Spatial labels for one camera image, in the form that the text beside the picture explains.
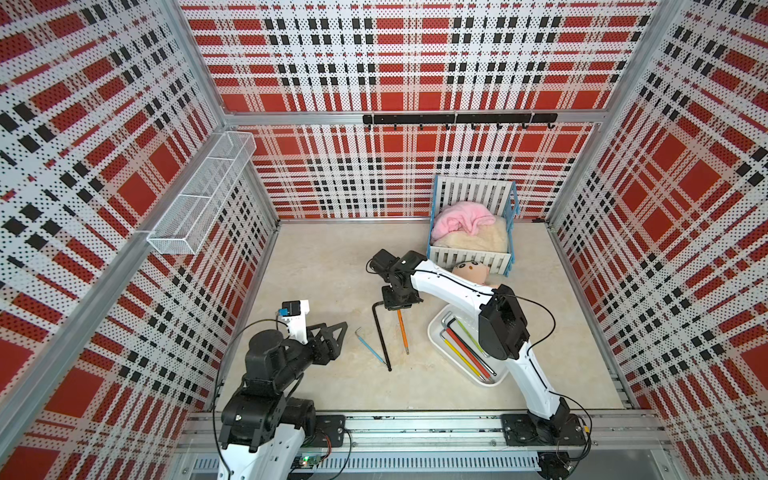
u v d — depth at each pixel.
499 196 1.09
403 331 0.86
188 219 0.70
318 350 0.59
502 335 0.54
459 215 1.00
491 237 1.04
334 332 0.62
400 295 0.77
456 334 0.88
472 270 0.95
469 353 0.85
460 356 0.86
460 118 0.89
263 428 0.46
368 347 0.89
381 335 0.90
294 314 0.59
